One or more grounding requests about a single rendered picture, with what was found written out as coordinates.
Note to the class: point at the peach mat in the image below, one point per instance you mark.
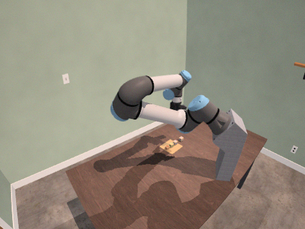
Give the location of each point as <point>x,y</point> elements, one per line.
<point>173,149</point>

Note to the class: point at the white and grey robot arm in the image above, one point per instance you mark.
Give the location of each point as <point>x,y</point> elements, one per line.
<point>128,103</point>

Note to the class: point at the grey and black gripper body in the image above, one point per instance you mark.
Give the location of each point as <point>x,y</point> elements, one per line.
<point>174,106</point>

